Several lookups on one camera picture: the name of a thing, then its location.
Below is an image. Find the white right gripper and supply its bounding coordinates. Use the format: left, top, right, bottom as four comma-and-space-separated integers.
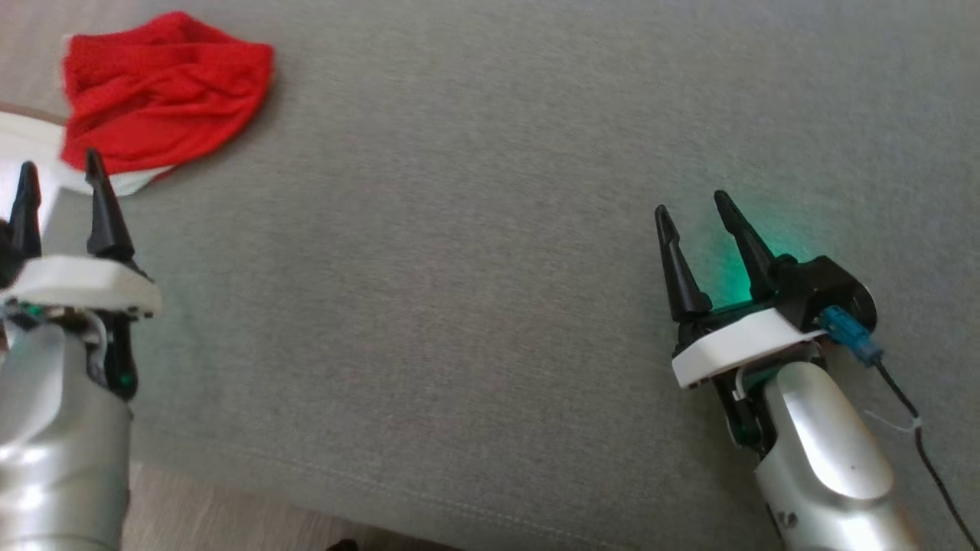
654, 190, 825, 457

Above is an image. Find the red shorts white waistband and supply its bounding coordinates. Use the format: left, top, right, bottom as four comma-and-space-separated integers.
60, 11, 275, 197

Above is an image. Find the grey fabric sofa cushion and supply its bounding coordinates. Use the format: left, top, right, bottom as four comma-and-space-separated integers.
0, 0, 980, 551

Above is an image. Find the black cable blue connector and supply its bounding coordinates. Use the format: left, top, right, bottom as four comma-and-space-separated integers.
818, 306, 980, 530

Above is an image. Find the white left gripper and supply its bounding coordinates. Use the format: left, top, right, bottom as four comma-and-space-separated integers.
0, 148, 162, 403

